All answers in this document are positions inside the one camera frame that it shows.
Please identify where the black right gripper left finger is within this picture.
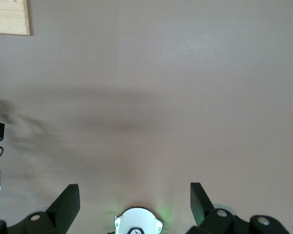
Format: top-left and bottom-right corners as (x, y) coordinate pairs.
(0, 184), (80, 234)

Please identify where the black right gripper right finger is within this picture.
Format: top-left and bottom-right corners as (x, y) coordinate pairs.
(185, 182), (292, 234)

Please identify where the bamboo cutting board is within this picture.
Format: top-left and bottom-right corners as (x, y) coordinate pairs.
(0, 0), (31, 37)

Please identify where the brown table cover mat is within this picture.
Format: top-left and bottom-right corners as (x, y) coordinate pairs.
(0, 0), (293, 234)

